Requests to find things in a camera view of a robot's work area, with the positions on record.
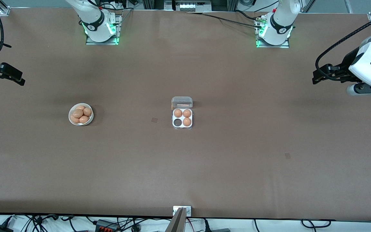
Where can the clear plastic egg box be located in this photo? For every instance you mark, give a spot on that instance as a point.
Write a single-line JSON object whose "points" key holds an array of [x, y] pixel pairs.
{"points": [[182, 100]]}

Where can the aluminium camera beam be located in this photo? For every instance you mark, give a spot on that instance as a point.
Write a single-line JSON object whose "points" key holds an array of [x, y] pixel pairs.
{"points": [[176, 222]]}

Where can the flat dark power adapter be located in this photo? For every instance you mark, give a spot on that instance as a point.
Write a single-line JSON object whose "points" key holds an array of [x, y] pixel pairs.
{"points": [[220, 230]]}

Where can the white power strip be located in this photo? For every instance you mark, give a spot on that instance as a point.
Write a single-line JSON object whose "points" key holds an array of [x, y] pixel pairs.
{"points": [[188, 5]]}

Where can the white bowl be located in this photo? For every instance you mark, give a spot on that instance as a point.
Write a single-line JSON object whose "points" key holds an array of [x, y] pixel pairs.
{"points": [[70, 111]]}

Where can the black box orange connectors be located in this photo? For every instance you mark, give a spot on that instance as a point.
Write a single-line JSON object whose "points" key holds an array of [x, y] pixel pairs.
{"points": [[106, 225]]}

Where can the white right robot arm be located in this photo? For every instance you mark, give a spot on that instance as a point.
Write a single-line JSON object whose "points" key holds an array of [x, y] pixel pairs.
{"points": [[92, 16]]}

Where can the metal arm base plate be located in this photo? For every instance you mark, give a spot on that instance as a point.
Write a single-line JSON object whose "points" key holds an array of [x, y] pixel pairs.
{"points": [[272, 46], [101, 43]]}

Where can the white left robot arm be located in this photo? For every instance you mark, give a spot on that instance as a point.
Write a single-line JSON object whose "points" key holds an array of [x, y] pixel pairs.
{"points": [[280, 22]]}

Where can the silver camera mount bracket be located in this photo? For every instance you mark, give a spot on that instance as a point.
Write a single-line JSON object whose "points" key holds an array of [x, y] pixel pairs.
{"points": [[188, 211]]}

